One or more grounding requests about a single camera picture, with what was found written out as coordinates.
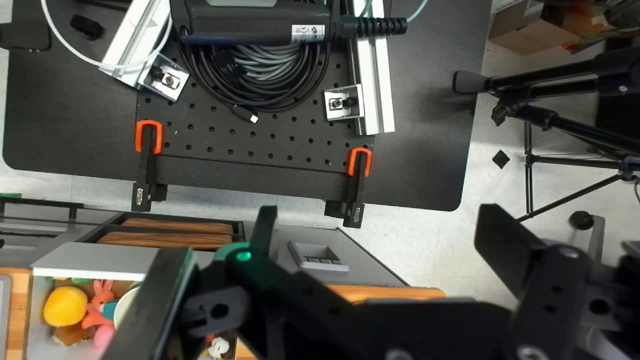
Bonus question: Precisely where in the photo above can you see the coiled black cable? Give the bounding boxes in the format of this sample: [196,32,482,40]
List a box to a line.
[176,37,336,127]

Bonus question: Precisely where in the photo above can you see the orange toy figure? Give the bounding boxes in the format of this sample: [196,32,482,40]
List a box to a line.
[79,279,128,330]

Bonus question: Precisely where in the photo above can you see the black control box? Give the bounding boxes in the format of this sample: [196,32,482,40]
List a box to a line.
[169,0,408,45]

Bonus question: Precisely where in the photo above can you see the yellow toy lemon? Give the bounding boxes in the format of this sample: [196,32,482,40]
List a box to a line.
[41,285,87,328]

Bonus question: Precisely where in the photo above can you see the cardboard box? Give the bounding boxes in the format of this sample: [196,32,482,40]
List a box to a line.
[488,0,609,54]

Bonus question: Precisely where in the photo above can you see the right aluminium rail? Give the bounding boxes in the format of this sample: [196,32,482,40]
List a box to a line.
[321,0,403,136]

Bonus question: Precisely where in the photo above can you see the orange clamp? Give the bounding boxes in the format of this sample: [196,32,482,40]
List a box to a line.
[323,148,373,227]
[132,117,167,212]

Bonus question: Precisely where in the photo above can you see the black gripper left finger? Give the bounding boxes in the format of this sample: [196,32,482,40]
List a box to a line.
[100,206,277,360]

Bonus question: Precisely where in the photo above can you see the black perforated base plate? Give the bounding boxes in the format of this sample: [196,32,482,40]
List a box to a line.
[137,43,373,174]

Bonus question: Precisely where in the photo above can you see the left aluminium rail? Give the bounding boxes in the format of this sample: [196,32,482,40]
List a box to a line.
[100,0,189,102]

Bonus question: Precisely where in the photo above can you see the left orange clamp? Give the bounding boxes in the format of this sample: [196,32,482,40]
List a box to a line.
[132,117,167,212]

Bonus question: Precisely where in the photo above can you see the black floor mat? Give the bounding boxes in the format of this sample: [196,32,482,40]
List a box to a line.
[2,0,489,210]

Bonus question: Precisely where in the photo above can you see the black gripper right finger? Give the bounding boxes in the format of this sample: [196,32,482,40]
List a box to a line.
[474,203,640,360]

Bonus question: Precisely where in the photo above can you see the right orange clamp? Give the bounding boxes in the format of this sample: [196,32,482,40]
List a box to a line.
[323,148,373,227]

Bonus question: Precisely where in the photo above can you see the aluminium rail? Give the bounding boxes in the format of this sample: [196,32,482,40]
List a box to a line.
[321,0,403,136]
[100,0,189,102]

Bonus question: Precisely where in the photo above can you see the black camera tripod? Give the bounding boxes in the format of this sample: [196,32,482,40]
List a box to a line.
[452,48,640,222]

